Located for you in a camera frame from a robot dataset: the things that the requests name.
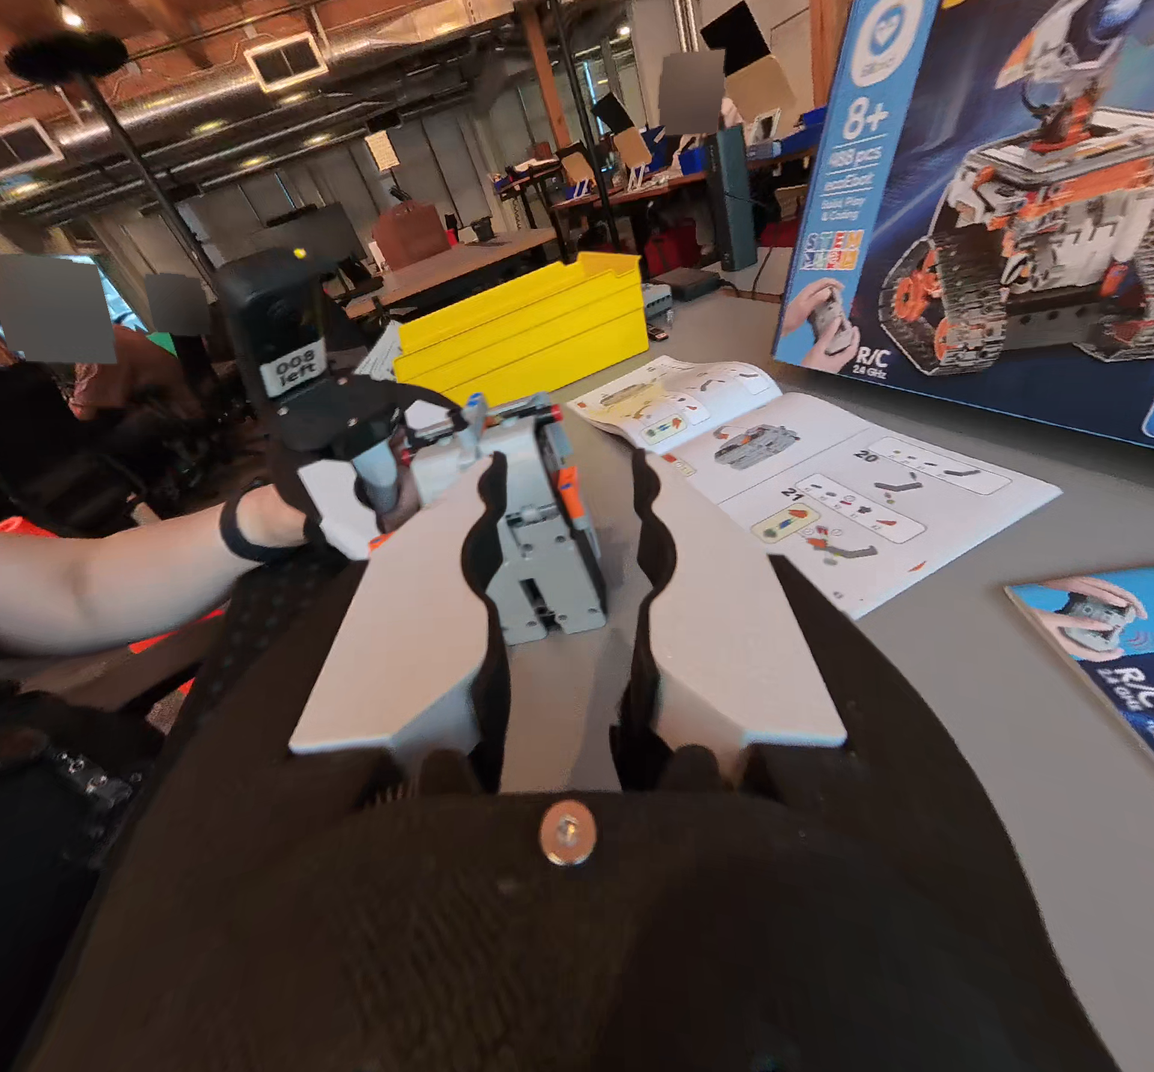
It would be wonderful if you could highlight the yellow storage bin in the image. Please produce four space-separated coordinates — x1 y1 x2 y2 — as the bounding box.
394 253 649 412

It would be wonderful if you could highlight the black monitor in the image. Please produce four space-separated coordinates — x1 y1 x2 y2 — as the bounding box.
246 207 366 268

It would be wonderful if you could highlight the white ceiling vent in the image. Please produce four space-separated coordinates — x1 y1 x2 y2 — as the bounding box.
0 118 64 176
243 32 328 93

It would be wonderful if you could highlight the grey toy robot assembly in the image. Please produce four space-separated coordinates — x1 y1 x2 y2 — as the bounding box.
369 391 606 648

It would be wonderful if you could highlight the brown chair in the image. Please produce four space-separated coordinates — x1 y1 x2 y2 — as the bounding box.
372 199 448 270

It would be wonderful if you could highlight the black power adapter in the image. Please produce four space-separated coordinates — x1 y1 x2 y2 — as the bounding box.
649 268 723 303

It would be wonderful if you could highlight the blue cover booklet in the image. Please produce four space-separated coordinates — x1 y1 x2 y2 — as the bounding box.
1004 575 1154 761

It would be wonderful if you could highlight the grey desk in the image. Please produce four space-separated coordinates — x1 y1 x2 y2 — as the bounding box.
361 253 1154 1072

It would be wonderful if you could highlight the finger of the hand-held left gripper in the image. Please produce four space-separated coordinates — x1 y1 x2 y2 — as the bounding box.
296 458 377 562

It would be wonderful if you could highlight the open white instruction booklet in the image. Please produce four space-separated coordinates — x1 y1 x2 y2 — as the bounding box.
566 354 1064 622

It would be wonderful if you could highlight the long wooden table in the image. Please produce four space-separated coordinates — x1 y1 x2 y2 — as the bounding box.
346 228 561 316

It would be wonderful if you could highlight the black light stand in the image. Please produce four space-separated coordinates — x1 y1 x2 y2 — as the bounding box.
5 32 221 280
502 0 624 255

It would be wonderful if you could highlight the person's dark clothing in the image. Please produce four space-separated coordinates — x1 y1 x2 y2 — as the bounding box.
0 685 164 1072

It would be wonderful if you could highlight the dark teal column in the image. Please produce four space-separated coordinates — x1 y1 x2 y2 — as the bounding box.
703 126 758 273

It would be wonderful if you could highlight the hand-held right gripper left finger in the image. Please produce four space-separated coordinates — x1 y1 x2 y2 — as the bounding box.
289 454 511 792

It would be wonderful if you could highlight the blue robot kit box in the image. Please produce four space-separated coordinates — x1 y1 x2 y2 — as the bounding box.
772 0 1154 449

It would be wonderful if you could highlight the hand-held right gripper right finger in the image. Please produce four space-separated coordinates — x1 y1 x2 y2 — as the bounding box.
613 449 849 792

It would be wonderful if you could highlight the person's left forearm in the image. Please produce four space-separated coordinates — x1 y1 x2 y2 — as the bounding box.
0 504 244 659

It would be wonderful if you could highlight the red bag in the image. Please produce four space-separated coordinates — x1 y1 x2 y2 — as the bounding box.
642 221 698 275

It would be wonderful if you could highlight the silver ceiling duct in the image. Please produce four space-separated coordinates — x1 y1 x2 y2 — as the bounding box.
89 0 696 137

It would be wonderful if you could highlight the person's left hand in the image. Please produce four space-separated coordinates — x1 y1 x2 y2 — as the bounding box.
254 482 317 551

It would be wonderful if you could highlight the black wrist band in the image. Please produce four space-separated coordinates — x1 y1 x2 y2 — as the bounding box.
218 479 311 564

